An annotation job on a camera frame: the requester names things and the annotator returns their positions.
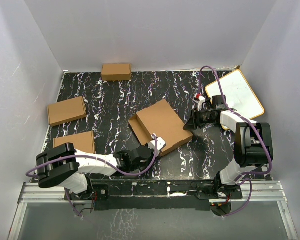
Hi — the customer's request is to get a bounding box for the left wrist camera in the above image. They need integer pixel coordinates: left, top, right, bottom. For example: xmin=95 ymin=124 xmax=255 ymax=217
xmin=147 ymin=134 xmax=166 ymax=155

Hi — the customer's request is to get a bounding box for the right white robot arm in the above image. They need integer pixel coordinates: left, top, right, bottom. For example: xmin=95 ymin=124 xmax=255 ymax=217
xmin=183 ymin=93 xmax=274 ymax=199

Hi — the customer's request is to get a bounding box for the folded cardboard box front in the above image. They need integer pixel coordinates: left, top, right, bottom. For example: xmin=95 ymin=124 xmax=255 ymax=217
xmin=53 ymin=131 xmax=96 ymax=154

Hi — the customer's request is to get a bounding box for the folded cardboard box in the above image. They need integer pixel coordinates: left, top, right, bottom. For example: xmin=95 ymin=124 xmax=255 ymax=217
xmin=101 ymin=63 xmax=132 ymax=82
xmin=47 ymin=96 xmax=87 ymax=127
xmin=53 ymin=131 xmax=96 ymax=154

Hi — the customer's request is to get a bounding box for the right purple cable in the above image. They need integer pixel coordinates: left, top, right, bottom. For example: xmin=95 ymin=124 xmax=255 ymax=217
xmin=197 ymin=65 xmax=275 ymax=217

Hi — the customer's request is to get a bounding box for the large cardboard box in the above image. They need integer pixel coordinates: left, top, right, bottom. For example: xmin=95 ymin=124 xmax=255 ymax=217
xmin=128 ymin=99 xmax=193 ymax=157

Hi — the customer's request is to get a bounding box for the white board yellow rim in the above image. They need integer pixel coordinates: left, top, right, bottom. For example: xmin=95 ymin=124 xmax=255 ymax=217
xmin=205 ymin=69 xmax=265 ymax=123

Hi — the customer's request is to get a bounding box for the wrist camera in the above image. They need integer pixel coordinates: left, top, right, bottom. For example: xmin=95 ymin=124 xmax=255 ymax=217
xmin=193 ymin=93 xmax=207 ymax=112
xmin=147 ymin=134 xmax=166 ymax=155

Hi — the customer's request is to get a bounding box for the purple cable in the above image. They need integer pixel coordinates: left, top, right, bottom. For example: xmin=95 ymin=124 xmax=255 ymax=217
xmin=197 ymin=65 xmax=275 ymax=217
xmin=26 ymin=134 xmax=158 ymax=217

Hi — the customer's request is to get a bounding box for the aluminium frame rail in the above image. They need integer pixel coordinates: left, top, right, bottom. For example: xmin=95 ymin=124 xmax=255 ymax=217
xmin=8 ymin=124 xmax=300 ymax=240

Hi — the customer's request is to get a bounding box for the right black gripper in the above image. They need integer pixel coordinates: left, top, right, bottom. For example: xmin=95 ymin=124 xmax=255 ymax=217
xmin=183 ymin=107 xmax=216 ymax=131

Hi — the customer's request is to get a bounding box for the folded cardboard box back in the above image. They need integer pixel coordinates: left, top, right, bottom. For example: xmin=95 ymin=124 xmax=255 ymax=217
xmin=101 ymin=63 xmax=132 ymax=82

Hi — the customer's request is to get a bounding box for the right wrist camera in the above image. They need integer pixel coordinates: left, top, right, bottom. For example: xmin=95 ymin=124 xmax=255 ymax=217
xmin=193 ymin=93 xmax=207 ymax=112

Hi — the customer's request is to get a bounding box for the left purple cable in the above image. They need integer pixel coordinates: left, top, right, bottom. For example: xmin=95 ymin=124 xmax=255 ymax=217
xmin=26 ymin=134 xmax=158 ymax=217

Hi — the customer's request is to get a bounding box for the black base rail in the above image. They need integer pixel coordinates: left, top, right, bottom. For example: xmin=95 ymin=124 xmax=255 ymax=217
xmin=64 ymin=179 xmax=243 ymax=216

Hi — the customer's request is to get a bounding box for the folded cardboard box left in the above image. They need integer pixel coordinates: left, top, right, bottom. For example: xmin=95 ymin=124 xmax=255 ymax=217
xmin=47 ymin=96 xmax=87 ymax=127

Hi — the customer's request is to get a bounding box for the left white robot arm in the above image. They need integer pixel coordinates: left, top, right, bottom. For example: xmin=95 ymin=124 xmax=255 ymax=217
xmin=35 ymin=139 xmax=163 ymax=200

